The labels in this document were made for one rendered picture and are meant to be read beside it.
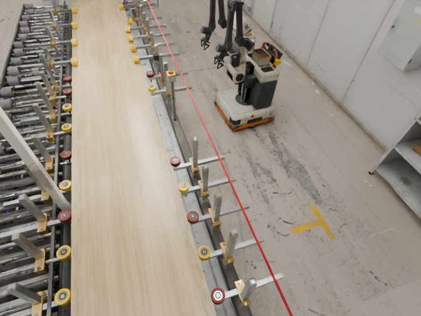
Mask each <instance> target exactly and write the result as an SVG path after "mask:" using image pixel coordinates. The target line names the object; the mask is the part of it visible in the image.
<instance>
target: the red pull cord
mask: <svg viewBox="0 0 421 316"><path fill-rule="evenodd" d="M147 2H148V0H147ZM148 5H149V2H148ZM149 6H150V5H149ZM150 9H151V11H152V8H151V7H150ZM152 13H153V11H152ZM153 16H154V18H155V20H156V22H157V19H156V17H155V15H154V13H153ZM157 24H158V22H157ZM158 26H159V24H158ZM159 29H160V26H159ZM160 31H161V33H162V36H163V37H164V34H163V32H162V30H161V29H160ZM164 40H165V42H166V44H167V41H166V39H165V37H164ZM167 46H168V44H167ZM168 48H169V46H168ZM169 51H170V53H171V55H172V58H173V59H174V61H175V58H174V56H173V54H172V52H171V50H170V48H169ZM175 64H176V66H177V68H178V71H179V73H180V75H181V77H182V79H183V81H184V84H185V86H186V88H187V91H188V93H189V95H190V97H191V99H192V101H193V103H194V106H195V108H196V110H197V113H198V114H199V117H200V119H201V121H202V123H203V126H204V128H205V130H206V132H207V135H208V136H209V139H210V141H211V143H212V146H213V148H214V150H215V152H216V154H217V156H218V159H219V161H220V163H221V166H222V168H223V170H224V172H225V174H226V176H227V179H228V181H229V183H230V185H231V187H232V190H233V191H234V194H235V196H236V198H237V201H238V203H239V205H240V207H241V209H242V212H243V214H244V216H245V218H246V221H247V223H248V225H249V227H250V229H251V231H252V234H253V236H254V238H255V240H256V243H257V245H258V247H259V249H260V251H261V253H262V256H263V258H264V260H265V262H266V264H267V266H268V269H269V271H270V273H271V276H272V278H273V280H274V282H275V284H276V286H277V288H278V291H279V293H280V295H281V298H282V299H283V302H284V304H285V306H286V309H287V311H288V313H289V316H293V315H292V313H291V311H290V309H289V307H288V304H287V302H286V300H285V298H284V295H283V293H282V291H281V289H280V287H279V285H278V282H277V280H276V278H275V276H274V273H273V271H272V269H271V267H270V265H269V263H268V261H267V259H266V256H265V254H264V252H263V250H262V248H261V245H260V244H259V241H258V239H257V237H256V234H255V232H254V230H253V228H252V226H251V224H250V222H249V220H248V217H247V215H246V213H245V211H244V208H243V206H242V204H241V202H240V200H239V198H238V196H237V193H236V191H235V189H234V186H233V185H232V182H231V180H230V178H229V176H228V174H227V172H226V169H225V167H224V165H223V163H222V161H221V158H220V157H219V154H218V152H217V150H216V148H215V145H214V143H213V141H212V139H211V137H210V135H209V133H208V130H207V128H206V126H205V124H204V121H203V119H202V117H201V116H200V113H199V111H198V109H197V106H196V104H195V102H194V100H193V98H192V95H191V94H190V92H189V89H188V87H187V85H186V82H185V80H184V78H183V76H182V74H181V72H180V70H179V67H178V65H177V63H176V61H175Z"/></svg>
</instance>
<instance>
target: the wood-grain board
mask: <svg viewBox="0 0 421 316"><path fill-rule="evenodd" d="M118 4H123V3H122V0H73V7H76V10H77V14H73V12H72V22H74V21H76V23H77V27H78V28H77V29H73V27H72V39H75V38H76V40H77V42H78V46H73V45H72V58H77V60H78V66H73V65H72V139H71V316H216V312H215V310H214V306H213V303H212V299H211V296H210V293H209V289H208V286H207V283H206V280H205V276H204V272H203V270H202V266H201V264H200V260H199V256H198V253H197V249H196V247H195V243H194V239H193V236H192V233H191V230H190V226H189V222H188V220H187V216H186V213H185V209H184V206H183V203H182V200H181V196H180V193H179V189H178V187H177V183H176V180H175V176H174V172H173V170H172V166H171V163H170V159H169V156H168V153H167V149H166V146H165V143H164V139H163V137H162V133H161V130H160V126H159V122H158V120H157V116H156V113H155V109H154V107H153V103H152V99H151V96H150V93H149V90H148V86H147V82H146V80H145V76H144V74H143V70H142V66H141V63H140V61H139V63H134V61H133V56H135V55H138V53H137V50H136V52H131V49H130V45H135V43H134V40H133V42H128V39H127V35H132V32H131V31H130V33H126V31H125V26H129V24H128V23H127V21H128V19H127V15H126V13H125V9H124V8H123V10H120V8H119V5H118ZM129 27H130V26H129Z"/></svg>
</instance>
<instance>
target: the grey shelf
mask: <svg viewBox="0 0 421 316"><path fill-rule="evenodd" d="M417 144H420V145H421V110H420V111H419V113H418V114H417V115H416V116H415V117H414V118H413V120H412V121H411V122H410V123H409V124H408V125H407V127H406V128H405V129H404V131H403V132H402V133H401V134H400V135H399V136H398V138H397V139H396V140H395V142H394V143H393V144H392V145H391V146H390V147H389V149H388V150H387V151H386V153H384V154H383V156H382V157H381V158H380V160H379V161H378V162H377V163H376V164H375V165H374V167H373V168H372V169H371V171H369V172H368V173H369V174H370V175H372V174H373V171H374V170H376V171H377V172H378V173H379V174H380V175H381V176H382V177H383V178H384V179H385V180H386V181H387V182H388V183H389V184H390V185H391V186H392V187H393V189H394V190H395V192H396V193H397V194H398V195H399V196H400V197H401V198H402V199H403V200H404V201H405V202H406V204H407V205H408V206H409V207H410V208H411V209H412V210H413V212H414V213H415V214H416V215H417V216H418V217H419V218H420V219H421V156H420V155H418V154H417V153H416V152H415V151H414V150H413V147H414V146H416V145H417Z"/></svg>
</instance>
